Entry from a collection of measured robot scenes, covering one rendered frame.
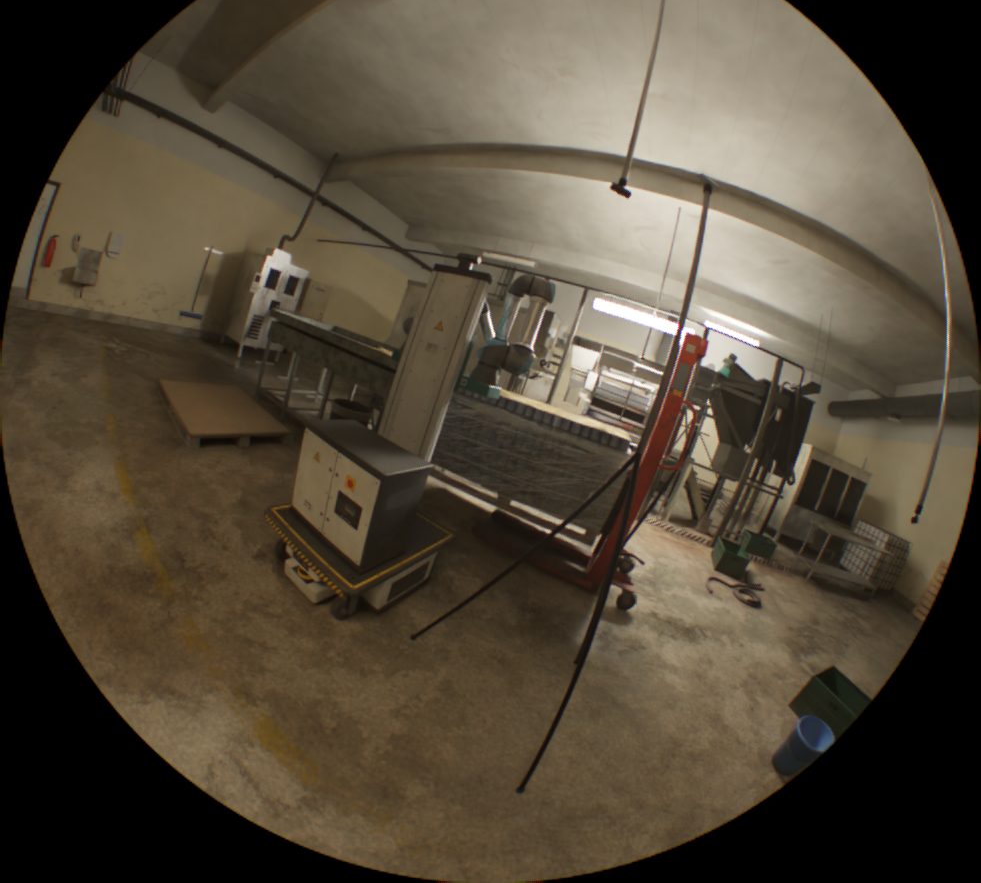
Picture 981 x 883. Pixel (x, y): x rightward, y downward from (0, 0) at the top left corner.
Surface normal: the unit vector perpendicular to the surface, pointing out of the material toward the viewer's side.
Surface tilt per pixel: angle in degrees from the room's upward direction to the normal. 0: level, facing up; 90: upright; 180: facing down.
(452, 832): 0
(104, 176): 90
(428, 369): 90
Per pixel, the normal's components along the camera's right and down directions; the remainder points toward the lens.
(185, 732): 0.33, -0.94
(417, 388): -0.40, -0.07
